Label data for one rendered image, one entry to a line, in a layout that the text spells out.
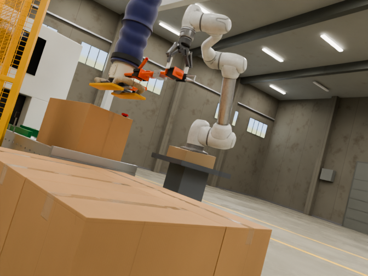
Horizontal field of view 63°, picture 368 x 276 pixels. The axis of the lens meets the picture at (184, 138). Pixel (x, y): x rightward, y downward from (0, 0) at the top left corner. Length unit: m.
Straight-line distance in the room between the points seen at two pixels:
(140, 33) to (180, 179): 1.13
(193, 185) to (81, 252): 1.76
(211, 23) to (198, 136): 0.99
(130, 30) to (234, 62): 0.78
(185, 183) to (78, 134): 0.89
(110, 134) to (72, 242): 1.57
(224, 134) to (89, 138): 1.02
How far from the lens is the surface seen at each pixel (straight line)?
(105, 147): 2.30
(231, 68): 2.31
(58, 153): 2.08
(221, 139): 2.43
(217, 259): 1.22
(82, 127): 2.18
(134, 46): 2.26
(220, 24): 1.83
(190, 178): 2.43
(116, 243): 0.83
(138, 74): 2.03
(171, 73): 1.78
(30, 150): 2.35
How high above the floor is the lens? 0.72
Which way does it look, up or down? 5 degrees up
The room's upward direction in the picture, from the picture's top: 16 degrees clockwise
